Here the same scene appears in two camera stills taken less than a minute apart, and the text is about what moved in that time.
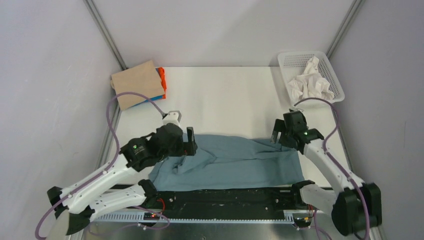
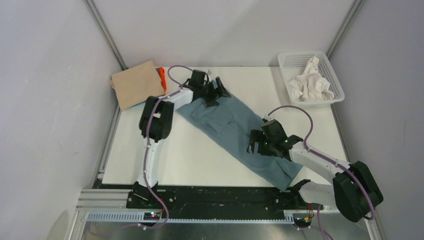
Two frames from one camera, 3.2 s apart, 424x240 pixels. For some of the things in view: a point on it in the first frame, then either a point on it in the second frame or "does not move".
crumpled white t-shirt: [311, 84] does not move
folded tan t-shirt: [142, 79] does not move
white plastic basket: [293, 64] does not move
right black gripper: [280, 126] → [258, 135]
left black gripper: [187, 148] → [211, 101]
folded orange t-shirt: [162, 74] does not move
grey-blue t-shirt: [223, 163] → [228, 125]
